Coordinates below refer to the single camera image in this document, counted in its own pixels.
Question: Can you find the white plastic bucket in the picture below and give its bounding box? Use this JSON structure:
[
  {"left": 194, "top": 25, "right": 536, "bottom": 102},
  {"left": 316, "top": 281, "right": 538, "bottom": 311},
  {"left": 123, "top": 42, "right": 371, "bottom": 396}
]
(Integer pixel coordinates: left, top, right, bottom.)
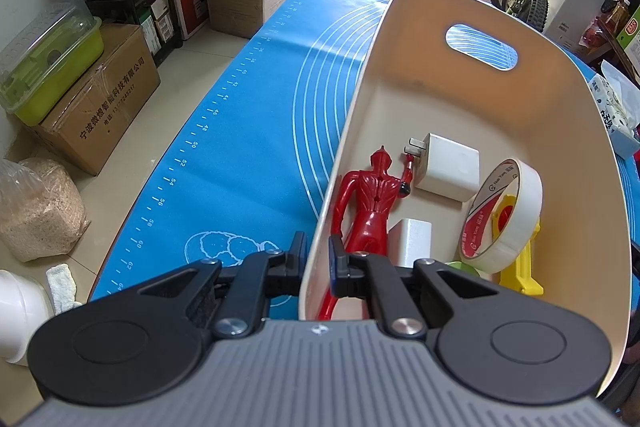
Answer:
[{"left": 0, "top": 269, "right": 56, "bottom": 367}]

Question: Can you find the green carton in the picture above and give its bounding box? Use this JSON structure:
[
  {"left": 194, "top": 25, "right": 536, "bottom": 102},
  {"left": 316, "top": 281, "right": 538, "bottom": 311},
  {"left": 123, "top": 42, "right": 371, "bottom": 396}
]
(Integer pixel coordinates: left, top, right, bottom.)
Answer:
[{"left": 616, "top": 4, "right": 640, "bottom": 58}]

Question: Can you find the blue silicone baking mat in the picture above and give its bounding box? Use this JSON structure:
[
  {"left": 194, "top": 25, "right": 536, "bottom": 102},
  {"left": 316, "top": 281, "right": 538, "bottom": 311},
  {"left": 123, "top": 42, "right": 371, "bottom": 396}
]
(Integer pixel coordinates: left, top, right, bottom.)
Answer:
[{"left": 87, "top": 0, "right": 640, "bottom": 308}]

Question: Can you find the clear bag of grain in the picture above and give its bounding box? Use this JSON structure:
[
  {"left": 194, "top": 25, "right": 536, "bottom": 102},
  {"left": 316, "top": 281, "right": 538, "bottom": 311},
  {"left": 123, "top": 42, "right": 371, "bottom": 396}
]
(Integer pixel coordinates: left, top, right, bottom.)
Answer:
[{"left": 0, "top": 158, "right": 92, "bottom": 264}]

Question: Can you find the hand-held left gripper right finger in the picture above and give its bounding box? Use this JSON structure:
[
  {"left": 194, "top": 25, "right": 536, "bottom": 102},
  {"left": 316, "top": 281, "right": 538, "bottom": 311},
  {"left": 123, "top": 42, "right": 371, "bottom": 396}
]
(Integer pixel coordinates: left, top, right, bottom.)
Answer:
[{"left": 327, "top": 234, "right": 501, "bottom": 340}]

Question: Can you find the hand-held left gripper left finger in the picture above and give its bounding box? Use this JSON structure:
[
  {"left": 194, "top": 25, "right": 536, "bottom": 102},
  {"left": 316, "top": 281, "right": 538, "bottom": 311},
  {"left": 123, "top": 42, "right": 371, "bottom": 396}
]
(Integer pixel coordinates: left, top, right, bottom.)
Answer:
[{"left": 141, "top": 231, "right": 307, "bottom": 340}]

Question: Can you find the brown printed cardboard box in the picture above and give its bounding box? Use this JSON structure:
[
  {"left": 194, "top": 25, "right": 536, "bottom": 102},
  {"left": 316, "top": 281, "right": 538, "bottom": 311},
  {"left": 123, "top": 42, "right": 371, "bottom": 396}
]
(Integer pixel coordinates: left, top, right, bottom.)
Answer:
[{"left": 35, "top": 24, "right": 162, "bottom": 178}]

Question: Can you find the red toy figure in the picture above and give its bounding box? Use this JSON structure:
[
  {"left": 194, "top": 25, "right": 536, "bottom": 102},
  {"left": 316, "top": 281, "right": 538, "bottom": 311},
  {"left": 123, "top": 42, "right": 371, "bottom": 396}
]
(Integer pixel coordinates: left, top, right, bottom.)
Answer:
[{"left": 316, "top": 146, "right": 416, "bottom": 322}]

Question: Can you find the green round object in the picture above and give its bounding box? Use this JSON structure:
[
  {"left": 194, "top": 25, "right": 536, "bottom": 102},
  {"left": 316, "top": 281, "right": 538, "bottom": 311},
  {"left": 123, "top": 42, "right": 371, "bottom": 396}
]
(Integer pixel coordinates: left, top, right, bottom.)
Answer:
[{"left": 444, "top": 260, "right": 483, "bottom": 279}]

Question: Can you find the white tape roll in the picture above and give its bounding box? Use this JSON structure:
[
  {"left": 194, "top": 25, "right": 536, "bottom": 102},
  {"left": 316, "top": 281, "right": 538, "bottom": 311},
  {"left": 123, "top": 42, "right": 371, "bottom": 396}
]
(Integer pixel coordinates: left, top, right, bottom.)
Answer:
[{"left": 459, "top": 158, "right": 544, "bottom": 272}]

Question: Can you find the white plug charger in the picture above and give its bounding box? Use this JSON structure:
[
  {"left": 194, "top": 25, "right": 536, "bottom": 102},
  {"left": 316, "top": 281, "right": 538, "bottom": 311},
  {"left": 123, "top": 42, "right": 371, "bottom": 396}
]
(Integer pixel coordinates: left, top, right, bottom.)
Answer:
[{"left": 404, "top": 133, "right": 481, "bottom": 204}]

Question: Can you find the white rectangular block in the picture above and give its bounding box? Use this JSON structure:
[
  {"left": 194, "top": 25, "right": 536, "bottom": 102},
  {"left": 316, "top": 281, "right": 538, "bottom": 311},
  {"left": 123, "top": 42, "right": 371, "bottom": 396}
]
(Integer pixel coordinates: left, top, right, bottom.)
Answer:
[{"left": 389, "top": 218, "right": 433, "bottom": 269}]

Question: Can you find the blue and white tissue pack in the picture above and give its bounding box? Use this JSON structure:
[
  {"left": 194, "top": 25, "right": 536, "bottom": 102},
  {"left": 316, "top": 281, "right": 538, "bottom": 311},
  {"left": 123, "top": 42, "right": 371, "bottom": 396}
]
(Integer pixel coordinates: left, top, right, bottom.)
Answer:
[{"left": 585, "top": 59, "right": 640, "bottom": 160}]

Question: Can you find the cream plastic storage bin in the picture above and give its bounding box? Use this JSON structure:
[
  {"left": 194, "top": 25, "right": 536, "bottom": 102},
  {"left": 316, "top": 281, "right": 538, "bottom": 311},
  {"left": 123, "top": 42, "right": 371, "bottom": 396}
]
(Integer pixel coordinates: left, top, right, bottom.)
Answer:
[{"left": 299, "top": 0, "right": 632, "bottom": 400}]

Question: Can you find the yellow tape dispenser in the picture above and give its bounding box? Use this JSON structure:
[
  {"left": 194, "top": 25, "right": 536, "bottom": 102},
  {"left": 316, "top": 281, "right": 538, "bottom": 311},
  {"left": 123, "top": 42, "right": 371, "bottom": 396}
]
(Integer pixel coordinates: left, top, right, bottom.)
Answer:
[{"left": 492, "top": 194, "right": 545, "bottom": 297}]

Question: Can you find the amber bottle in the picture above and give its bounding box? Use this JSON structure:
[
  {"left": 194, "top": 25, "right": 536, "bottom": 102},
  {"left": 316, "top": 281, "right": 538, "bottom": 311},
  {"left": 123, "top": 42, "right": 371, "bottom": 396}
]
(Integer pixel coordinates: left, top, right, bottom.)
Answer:
[{"left": 606, "top": 0, "right": 631, "bottom": 28}]

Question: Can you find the green container with clear lid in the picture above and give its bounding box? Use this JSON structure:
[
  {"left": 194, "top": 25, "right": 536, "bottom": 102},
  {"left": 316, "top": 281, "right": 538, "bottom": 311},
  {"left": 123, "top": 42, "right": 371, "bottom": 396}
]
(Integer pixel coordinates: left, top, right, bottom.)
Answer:
[{"left": 0, "top": 0, "right": 105, "bottom": 126}]

